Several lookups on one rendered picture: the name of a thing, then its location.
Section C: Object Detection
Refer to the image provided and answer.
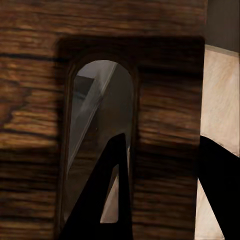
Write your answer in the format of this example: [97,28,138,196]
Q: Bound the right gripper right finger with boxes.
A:
[198,135,240,240]

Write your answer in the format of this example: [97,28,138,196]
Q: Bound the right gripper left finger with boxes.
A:
[58,133,133,240]

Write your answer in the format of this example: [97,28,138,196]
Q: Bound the cutting board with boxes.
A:
[0,0,208,240]

